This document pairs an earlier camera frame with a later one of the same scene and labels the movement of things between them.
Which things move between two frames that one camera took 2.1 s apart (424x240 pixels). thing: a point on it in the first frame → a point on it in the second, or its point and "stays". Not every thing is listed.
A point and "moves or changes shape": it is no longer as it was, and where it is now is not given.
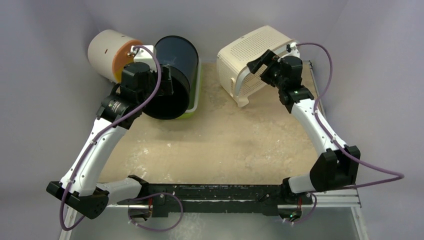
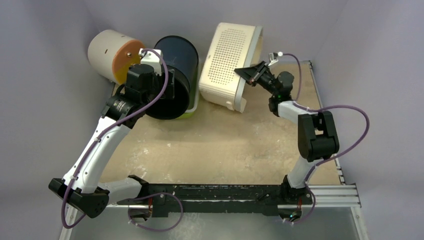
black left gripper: [165, 88] stays
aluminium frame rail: [346, 198] stays
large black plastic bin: [182, 55] stays
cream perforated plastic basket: [234, 77] moves or changes shape
